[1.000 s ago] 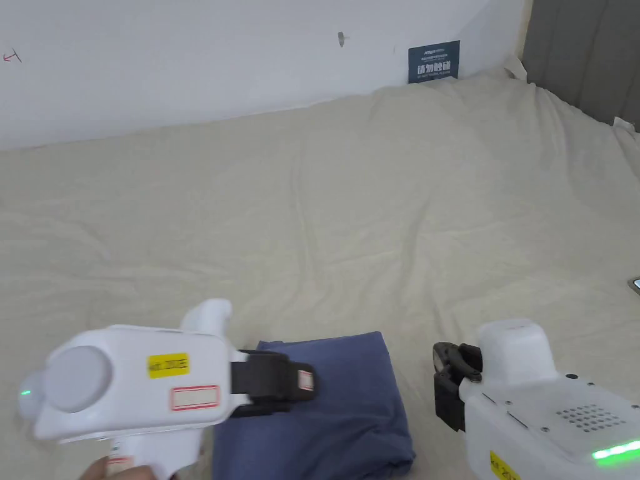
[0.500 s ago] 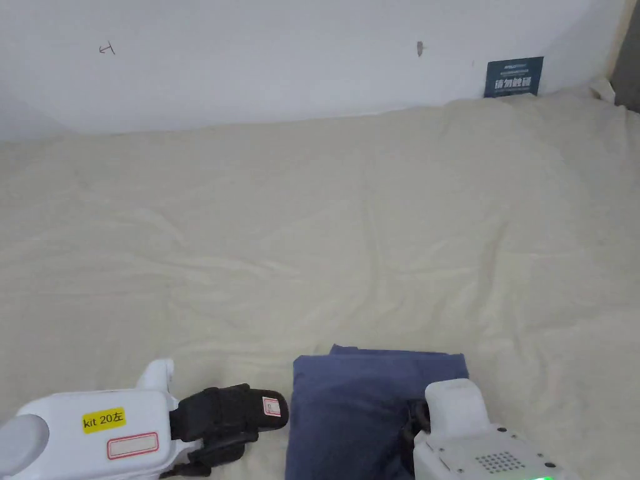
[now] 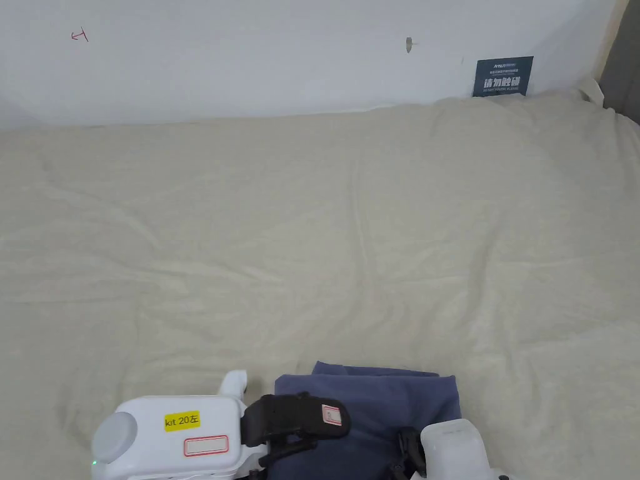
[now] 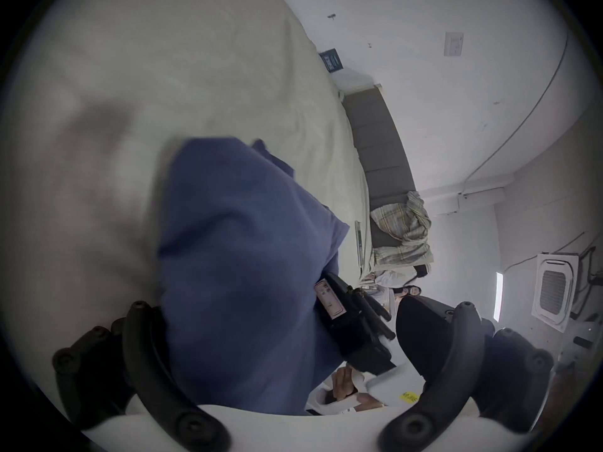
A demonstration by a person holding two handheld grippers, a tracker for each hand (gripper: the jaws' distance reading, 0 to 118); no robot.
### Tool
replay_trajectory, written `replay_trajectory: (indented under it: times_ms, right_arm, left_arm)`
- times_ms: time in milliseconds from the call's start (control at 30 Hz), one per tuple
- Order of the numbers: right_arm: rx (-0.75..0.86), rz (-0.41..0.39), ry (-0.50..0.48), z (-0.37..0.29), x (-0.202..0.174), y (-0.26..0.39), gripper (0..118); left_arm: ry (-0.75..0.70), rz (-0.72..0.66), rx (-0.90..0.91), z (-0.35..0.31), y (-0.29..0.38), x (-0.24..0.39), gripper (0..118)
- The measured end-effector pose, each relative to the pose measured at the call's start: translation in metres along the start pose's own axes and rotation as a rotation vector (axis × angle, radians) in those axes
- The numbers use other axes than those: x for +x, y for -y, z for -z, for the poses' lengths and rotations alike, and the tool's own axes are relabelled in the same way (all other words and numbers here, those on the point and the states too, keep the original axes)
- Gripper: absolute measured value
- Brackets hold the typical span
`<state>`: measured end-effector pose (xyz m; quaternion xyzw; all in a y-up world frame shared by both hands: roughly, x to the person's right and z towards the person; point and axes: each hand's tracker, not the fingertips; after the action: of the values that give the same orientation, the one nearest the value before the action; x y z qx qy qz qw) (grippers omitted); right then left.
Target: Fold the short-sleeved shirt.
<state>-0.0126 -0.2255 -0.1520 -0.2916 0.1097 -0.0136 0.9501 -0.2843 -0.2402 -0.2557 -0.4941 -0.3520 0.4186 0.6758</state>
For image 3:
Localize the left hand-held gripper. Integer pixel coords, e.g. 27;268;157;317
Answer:
90;369;352;480

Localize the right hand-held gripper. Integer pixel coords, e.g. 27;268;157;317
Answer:
386;418;512;480

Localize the dark blue garment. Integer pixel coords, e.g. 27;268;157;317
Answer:
261;360;463;480

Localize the bed with beige sheet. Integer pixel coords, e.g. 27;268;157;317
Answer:
0;79;640;480

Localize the dark blue sign card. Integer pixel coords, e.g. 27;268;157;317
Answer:
472;56;535;98

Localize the grey padded headboard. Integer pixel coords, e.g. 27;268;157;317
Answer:
598;0;640;126

